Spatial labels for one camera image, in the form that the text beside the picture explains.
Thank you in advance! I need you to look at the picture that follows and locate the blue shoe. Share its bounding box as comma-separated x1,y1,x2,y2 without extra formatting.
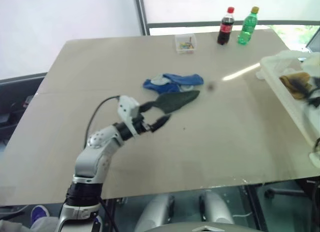
30,204,50,225

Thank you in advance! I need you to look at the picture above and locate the cola bottle with red cap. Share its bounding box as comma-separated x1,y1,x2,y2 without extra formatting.
216,6,237,46

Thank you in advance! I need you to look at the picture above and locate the clear box of coloured clips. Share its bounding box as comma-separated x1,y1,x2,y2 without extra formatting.
174,33,198,55

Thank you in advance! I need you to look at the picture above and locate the green bottle with yellow cap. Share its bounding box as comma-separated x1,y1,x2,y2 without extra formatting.
237,6,260,46

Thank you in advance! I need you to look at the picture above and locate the black chair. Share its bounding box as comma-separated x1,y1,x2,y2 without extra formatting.
0,72,48,144

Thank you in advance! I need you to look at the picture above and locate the blue sock with grey toe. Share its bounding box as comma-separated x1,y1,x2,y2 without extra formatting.
142,78,195,94
159,72,204,87

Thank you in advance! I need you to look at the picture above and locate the black office chair base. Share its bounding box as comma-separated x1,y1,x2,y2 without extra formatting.
264,186,312,200

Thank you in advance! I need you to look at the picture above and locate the dark green sock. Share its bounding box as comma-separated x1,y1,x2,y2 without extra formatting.
154,89,201,115

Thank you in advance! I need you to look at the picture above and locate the silver right robot leg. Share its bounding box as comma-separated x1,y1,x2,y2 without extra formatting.
198,190,235,226

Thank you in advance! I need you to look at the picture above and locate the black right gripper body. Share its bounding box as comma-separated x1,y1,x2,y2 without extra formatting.
309,76,320,96

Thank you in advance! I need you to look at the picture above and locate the white plastic storage basket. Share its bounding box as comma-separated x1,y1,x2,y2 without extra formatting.
255,50,320,148

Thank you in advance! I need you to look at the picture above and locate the silver robot leg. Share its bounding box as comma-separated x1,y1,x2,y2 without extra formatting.
134,193,176,232
198,190,235,226

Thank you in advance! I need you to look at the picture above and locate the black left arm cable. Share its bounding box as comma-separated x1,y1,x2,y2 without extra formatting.
84,95,121,149

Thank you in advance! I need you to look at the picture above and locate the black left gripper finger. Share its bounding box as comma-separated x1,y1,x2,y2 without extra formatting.
149,114,174,133
138,99,161,114

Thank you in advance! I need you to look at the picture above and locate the silver left robot leg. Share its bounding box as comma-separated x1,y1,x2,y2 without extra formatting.
134,193,176,232

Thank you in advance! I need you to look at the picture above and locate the dark grey robot torso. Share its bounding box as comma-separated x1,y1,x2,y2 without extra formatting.
141,221,257,232

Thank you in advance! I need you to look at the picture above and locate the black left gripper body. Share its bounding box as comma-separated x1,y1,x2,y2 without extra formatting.
131,111,153,136

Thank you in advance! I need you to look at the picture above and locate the mustard yellow terry sock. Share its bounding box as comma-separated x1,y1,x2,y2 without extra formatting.
279,71,313,101

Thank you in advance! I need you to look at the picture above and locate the grey window frame post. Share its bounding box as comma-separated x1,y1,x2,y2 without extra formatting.
133,0,151,37

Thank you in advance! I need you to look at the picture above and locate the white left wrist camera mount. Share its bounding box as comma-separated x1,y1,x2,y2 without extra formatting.
117,95,141,138

